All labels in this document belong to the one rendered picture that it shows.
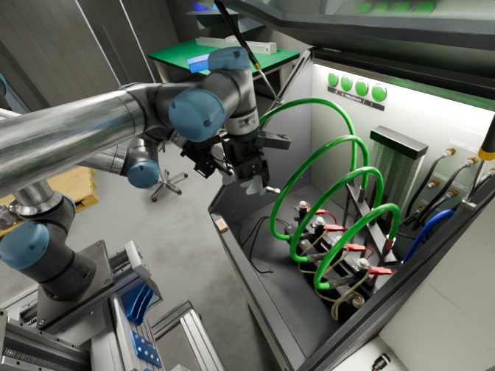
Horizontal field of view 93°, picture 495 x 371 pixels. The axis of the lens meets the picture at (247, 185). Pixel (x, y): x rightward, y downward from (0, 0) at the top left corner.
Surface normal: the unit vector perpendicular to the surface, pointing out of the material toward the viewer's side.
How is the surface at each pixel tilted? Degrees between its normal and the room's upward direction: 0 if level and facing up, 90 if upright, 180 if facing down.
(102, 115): 68
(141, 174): 90
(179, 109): 90
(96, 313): 0
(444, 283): 76
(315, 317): 0
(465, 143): 90
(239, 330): 0
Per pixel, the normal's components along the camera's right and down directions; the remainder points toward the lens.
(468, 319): -0.89, 0.23
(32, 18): 0.57, 0.47
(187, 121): -0.40, 0.66
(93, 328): -0.17, -0.73
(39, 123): 0.56, -0.50
